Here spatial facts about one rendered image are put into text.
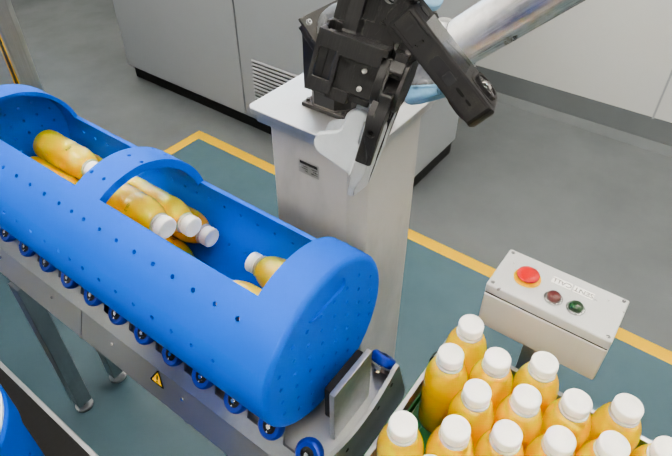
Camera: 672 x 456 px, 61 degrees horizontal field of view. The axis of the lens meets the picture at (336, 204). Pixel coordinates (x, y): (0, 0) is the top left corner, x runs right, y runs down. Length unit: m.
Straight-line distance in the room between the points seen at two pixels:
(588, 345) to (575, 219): 2.00
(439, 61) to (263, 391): 0.49
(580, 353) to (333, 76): 0.65
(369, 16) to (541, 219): 2.44
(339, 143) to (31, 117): 1.00
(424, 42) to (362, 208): 0.83
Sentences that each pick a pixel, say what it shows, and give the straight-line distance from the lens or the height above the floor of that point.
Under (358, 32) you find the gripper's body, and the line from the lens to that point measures 0.50.
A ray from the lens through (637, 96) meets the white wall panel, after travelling 3.59.
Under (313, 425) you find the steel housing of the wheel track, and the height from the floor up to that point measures 0.93.
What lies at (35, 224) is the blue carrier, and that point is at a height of 1.14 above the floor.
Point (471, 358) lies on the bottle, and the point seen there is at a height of 1.03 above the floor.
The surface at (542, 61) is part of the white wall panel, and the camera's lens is 3.67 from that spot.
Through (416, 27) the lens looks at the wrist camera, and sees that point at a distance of 0.48.
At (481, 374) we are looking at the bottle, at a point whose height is 1.05.
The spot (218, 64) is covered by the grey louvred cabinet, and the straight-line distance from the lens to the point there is 3.33.
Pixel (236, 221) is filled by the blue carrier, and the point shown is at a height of 1.07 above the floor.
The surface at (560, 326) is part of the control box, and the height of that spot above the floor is 1.08.
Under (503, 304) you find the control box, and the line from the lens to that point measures 0.98.
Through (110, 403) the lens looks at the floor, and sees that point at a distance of 2.22.
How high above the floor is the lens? 1.79
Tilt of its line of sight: 40 degrees down
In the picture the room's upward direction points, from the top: straight up
